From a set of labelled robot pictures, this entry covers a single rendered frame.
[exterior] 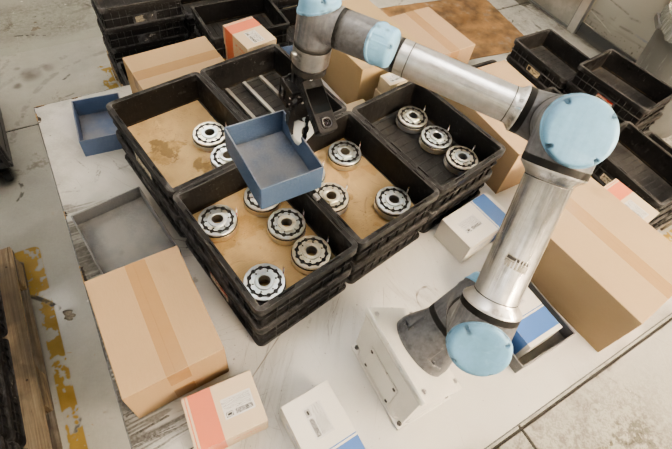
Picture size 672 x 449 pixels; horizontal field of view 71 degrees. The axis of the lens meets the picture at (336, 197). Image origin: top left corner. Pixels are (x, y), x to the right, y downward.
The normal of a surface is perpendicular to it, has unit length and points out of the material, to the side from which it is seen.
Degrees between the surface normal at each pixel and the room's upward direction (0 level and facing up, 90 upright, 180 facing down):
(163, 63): 0
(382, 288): 0
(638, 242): 0
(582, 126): 46
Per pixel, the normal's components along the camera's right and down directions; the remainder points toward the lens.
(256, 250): 0.11, -0.61
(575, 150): -0.16, 0.04
